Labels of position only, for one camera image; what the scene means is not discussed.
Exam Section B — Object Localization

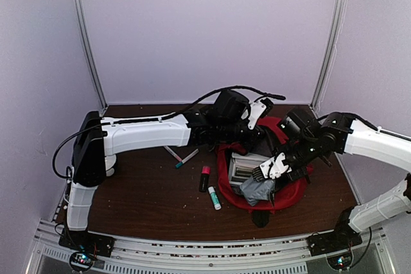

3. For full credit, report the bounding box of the grey ianra magazine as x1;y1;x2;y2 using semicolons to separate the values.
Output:
228;153;268;186

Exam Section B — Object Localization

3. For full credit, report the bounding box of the red backpack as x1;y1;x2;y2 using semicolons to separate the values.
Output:
216;117;313;228

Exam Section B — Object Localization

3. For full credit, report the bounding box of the grey pencil case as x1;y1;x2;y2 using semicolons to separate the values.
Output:
240;177;275;206

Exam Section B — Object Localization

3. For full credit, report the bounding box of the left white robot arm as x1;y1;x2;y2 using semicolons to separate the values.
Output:
61;85;286;251

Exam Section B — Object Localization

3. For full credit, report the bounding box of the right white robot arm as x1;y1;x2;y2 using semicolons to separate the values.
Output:
278;108;410;250

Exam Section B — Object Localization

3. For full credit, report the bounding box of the pink black highlighter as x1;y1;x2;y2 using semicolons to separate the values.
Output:
199;166;211;193

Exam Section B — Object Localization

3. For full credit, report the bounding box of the white glue stick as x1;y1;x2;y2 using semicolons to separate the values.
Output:
208;186;222;210

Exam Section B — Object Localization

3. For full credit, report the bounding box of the white teal marker pen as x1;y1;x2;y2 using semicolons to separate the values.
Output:
175;149;199;169

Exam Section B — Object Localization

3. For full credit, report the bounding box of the white pink marker pen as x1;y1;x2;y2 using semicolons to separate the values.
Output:
164;146;182;162

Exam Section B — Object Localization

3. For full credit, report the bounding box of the white and black bowl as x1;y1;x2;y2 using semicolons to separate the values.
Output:
105;155;117;177

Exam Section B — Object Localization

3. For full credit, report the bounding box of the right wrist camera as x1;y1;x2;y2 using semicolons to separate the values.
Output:
252;152;290;182

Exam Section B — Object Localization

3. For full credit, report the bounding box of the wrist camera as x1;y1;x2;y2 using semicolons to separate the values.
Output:
252;152;290;182
246;98;274;130

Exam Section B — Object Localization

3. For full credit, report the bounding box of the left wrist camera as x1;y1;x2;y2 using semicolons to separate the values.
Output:
246;98;274;130

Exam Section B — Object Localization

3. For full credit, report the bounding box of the front aluminium rail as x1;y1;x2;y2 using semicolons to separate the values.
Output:
27;216;396;274

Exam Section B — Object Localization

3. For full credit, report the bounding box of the right aluminium frame post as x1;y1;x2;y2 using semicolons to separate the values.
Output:
310;0;347;113

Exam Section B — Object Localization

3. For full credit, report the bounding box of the aluminium frame post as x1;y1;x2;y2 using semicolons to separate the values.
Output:
73;0;108;110
310;0;347;113

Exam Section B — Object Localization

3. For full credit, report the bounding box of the left aluminium frame post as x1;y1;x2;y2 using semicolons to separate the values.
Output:
73;0;108;110

